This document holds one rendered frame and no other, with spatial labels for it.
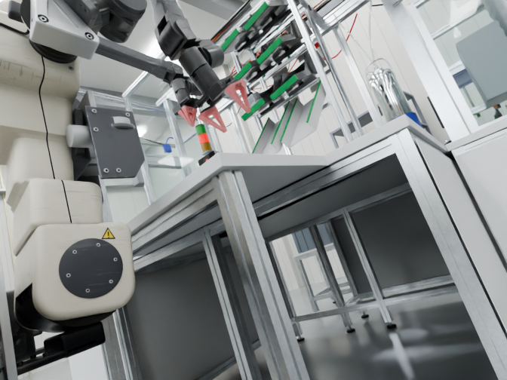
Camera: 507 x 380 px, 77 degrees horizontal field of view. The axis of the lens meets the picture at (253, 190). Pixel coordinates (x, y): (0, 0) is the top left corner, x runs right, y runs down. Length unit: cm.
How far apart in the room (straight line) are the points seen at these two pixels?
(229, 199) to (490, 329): 61
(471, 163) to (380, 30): 440
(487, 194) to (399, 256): 126
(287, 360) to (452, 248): 44
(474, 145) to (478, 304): 84
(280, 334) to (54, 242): 41
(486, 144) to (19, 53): 149
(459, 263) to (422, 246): 180
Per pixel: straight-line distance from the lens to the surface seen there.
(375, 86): 197
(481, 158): 155
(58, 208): 66
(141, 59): 140
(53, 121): 77
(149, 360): 187
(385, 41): 568
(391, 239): 268
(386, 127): 85
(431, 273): 267
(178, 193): 72
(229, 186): 62
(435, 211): 84
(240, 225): 60
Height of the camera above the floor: 64
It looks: 13 degrees up
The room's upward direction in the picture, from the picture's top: 19 degrees counter-clockwise
